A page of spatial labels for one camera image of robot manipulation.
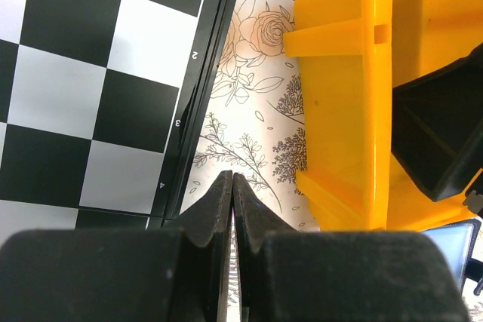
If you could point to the black silver chessboard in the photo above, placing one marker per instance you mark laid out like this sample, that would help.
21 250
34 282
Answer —
100 103

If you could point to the yellow plastic bin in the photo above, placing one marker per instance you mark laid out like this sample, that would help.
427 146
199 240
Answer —
352 54

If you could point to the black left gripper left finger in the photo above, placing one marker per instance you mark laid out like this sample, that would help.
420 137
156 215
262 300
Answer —
175 273

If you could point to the blue leather card holder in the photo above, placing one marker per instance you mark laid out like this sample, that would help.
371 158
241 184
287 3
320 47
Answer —
457 241

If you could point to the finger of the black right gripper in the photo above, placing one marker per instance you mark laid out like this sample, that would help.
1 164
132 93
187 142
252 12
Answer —
437 128

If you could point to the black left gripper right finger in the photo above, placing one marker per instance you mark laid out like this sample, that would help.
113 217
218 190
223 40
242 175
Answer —
287 275

